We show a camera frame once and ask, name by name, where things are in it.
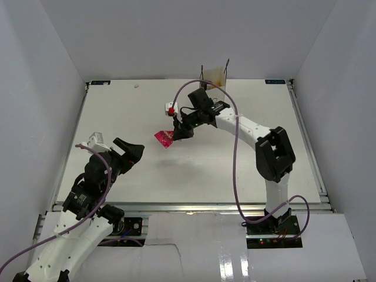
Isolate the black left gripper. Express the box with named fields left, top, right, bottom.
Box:
left=102, top=137, right=145, bottom=192

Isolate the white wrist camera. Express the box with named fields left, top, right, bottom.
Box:
left=164, top=102, right=179, bottom=117
left=80, top=132, right=110, bottom=153

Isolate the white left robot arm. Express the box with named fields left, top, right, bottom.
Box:
left=13, top=132, right=145, bottom=281

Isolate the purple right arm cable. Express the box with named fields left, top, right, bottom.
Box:
left=172, top=79, right=311, bottom=240

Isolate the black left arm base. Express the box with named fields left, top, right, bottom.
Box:
left=96, top=204, right=145, bottom=247

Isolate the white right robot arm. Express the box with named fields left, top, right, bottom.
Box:
left=166, top=88, right=296, bottom=234

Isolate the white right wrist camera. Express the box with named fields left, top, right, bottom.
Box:
left=164, top=102, right=179, bottom=117

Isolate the black corner label left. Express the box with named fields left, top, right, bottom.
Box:
left=90, top=80, right=111, bottom=85

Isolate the white paper coffee bag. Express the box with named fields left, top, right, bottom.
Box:
left=199, top=59, right=230, bottom=102

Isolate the aluminium table edge rail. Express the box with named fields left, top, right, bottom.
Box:
left=23, top=79, right=335, bottom=282

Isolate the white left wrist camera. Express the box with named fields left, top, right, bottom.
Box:
left=80, top=132, right=110, bottom=153

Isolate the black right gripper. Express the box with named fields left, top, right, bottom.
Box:
left=173, top=109, right=205, bottom=140

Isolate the red snack packet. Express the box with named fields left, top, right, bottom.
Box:
left=155, top=130, right=174, bottom=149

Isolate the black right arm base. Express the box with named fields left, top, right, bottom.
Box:
left=241, top=216, right=303, bottom=250

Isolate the black corner label right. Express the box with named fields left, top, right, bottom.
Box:
left=265, top=79, right=286, bottom=85

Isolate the black corner label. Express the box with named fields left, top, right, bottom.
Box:
left=90, top=80, right=111, bottom=85
left=265, top=79, right=286, bottom=85

